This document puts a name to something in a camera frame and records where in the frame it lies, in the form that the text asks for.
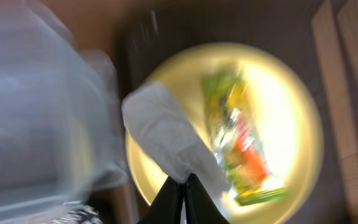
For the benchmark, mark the left wooden chopstick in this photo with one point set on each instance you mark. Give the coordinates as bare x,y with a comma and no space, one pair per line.
333,73

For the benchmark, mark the green snack wrapper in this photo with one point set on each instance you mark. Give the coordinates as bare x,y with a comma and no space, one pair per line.
235,138

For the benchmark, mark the white napkin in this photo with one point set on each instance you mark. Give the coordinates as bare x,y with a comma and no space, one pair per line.
156,121

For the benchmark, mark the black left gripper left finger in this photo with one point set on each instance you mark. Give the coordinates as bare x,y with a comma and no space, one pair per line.
167,205

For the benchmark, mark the dark brown serving tray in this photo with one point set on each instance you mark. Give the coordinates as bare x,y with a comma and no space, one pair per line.
281,28

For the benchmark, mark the yellow plate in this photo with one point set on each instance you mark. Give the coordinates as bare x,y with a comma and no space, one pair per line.
283,111

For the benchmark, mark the black tray with rice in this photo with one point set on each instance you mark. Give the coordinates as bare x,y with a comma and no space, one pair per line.
77,213

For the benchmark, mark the clear plastic bin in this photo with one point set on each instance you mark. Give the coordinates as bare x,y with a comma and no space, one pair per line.
60,134

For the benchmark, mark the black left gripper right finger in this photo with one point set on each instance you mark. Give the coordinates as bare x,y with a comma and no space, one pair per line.
200,209

